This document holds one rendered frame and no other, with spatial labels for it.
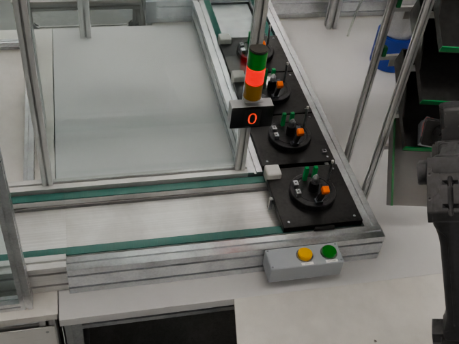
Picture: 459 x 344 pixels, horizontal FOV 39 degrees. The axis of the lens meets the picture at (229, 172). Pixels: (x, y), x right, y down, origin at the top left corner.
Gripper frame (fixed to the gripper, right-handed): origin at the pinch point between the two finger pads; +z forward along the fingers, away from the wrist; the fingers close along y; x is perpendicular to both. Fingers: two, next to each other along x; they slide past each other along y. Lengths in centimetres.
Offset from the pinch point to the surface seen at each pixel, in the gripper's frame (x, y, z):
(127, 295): 57, 73, -11
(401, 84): -9.0, 9.2, 5.6
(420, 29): -24.2, 10.2, -2.2
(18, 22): -11, 106, -15
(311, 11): -20, 22, 129
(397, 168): 16.5, 1.8, 14.7
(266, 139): 19, 40, 36
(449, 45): -22.0, 4.3, -9.1
